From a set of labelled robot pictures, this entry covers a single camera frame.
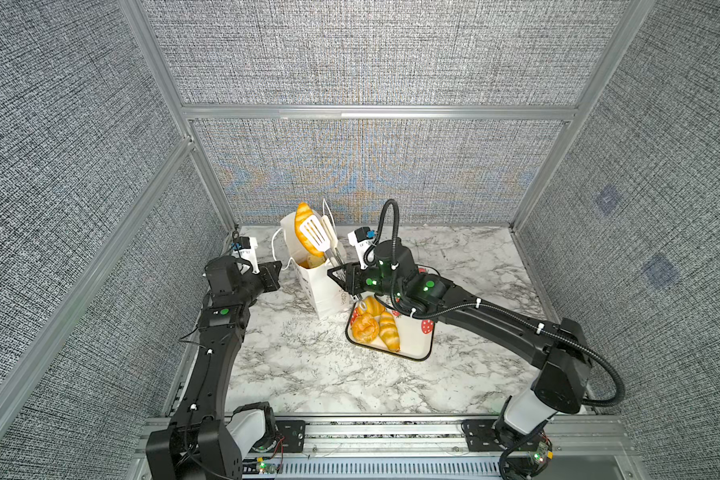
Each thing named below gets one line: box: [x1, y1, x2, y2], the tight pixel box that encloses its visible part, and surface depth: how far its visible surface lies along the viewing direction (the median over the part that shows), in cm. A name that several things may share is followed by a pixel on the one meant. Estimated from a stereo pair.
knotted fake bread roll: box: [351, 313, 380, 344], surface depth 89 cm
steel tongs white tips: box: [300, 215, 346, 268], surface depth 72 cm
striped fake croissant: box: [379, 311, 400, 353], surface depth 90 cm
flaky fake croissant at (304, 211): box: [295, 202, 326, 258], surface depth 73 cm
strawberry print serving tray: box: [345, 296, 435, 361], surface depth 90 cm
